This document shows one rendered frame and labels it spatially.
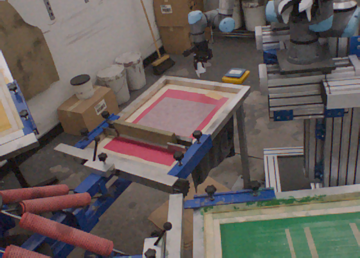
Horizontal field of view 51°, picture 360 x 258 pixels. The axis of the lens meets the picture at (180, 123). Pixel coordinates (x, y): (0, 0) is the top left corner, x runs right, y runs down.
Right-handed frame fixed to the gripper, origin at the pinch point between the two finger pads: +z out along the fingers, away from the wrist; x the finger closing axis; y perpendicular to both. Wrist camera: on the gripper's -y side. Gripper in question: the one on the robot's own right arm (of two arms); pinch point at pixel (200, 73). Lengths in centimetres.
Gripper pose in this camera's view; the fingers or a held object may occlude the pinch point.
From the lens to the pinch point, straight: 219.7
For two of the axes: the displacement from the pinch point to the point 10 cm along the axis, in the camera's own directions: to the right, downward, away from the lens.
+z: 1.7, 8.2, 5.5
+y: 8.4, 1.7, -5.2
